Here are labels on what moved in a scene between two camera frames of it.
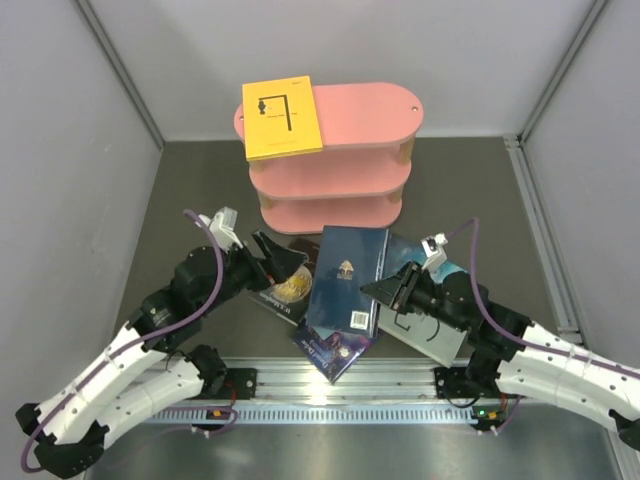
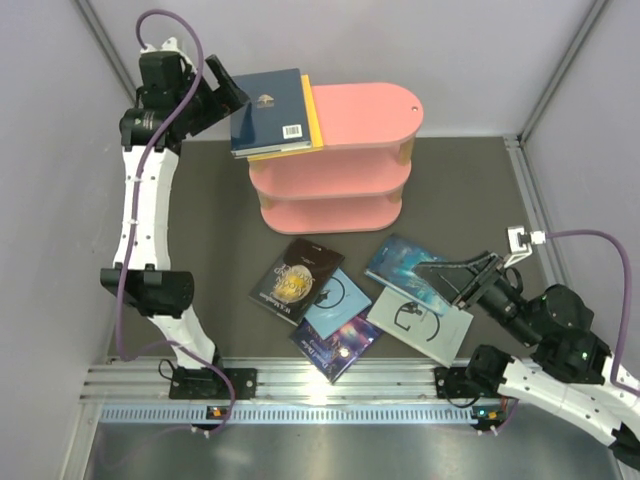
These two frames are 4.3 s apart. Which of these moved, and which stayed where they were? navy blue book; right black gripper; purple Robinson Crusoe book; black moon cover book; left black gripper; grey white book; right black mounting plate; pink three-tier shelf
Moved: left black gripper; right black gripper; navy blue book
Stayed: pink three-tier shelf; black moon cover book; grey white book; purple Robinson Crusoe book; right black mounting plate
